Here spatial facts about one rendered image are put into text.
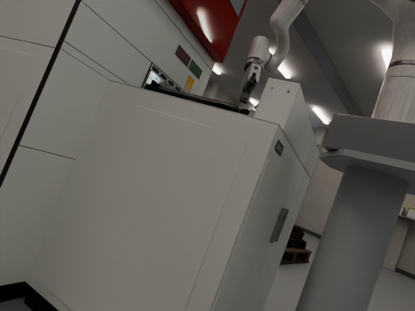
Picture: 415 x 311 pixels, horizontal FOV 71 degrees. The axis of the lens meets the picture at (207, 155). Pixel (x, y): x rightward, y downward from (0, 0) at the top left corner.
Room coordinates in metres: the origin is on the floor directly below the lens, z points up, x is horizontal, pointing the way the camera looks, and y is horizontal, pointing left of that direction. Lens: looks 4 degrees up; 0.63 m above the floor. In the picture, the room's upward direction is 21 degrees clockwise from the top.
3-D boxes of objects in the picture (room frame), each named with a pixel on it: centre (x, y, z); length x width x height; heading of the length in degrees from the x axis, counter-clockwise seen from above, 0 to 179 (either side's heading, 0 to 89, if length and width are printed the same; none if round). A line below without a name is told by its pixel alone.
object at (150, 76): (1.36, 0.24, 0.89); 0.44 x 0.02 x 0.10; 153
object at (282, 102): (1.06, -0.25, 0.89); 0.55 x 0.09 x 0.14; 153
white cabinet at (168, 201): (1.30, -0.08, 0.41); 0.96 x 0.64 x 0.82; 153
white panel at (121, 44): (1.21, 0.33, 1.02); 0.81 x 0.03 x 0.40; 153
